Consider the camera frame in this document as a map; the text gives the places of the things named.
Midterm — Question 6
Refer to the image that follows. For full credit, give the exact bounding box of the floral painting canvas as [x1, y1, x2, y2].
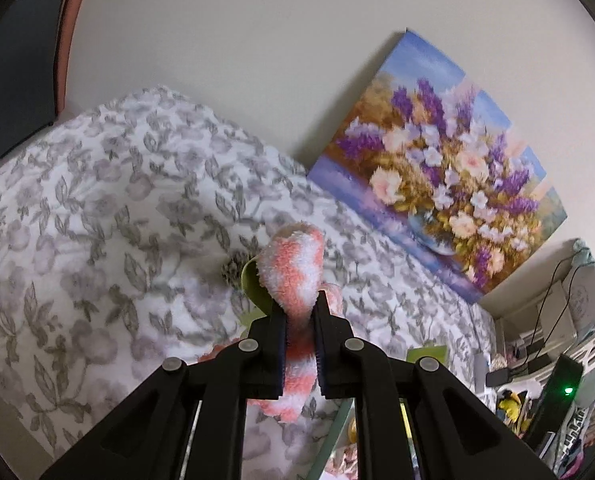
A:
[307, 30, 568, 305]

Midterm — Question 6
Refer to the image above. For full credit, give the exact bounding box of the grey floral blanket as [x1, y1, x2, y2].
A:
[0, 85, 495, 480]

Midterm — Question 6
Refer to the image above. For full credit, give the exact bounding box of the dark board with salmon edge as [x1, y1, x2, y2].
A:
[0, 0, 89, 161]

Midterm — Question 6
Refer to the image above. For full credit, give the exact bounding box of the white plastic rack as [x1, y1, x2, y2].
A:
[497, 280, 595, 378]

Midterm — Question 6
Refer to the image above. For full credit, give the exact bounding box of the white box with teal rim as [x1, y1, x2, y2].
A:
[322, 342, 448, 480]

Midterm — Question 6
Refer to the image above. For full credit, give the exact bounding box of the black cable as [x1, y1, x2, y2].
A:
[525, 259, 578, 361]

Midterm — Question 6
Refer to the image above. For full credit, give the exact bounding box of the white charger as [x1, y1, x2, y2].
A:
[473, 352, 487, 393]

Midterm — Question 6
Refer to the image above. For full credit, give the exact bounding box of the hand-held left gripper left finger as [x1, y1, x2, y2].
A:
[40, 310, 287, 480]

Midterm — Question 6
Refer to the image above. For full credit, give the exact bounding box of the white printed bag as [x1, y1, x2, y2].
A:
[562, 265, 595, 336]

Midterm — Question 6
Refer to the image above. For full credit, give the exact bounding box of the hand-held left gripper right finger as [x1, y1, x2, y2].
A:
[315, 291, 558, 480]

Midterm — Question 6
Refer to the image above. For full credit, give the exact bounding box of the mint green cloth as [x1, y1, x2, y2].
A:
[571, 239, 595, 272]

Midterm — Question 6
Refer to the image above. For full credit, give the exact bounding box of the yellow toy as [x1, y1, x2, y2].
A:
[496, 391, 525, 423]

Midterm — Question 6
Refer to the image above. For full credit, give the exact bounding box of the pink white fuzzy sock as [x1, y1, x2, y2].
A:
[248, 222, 344, 422]

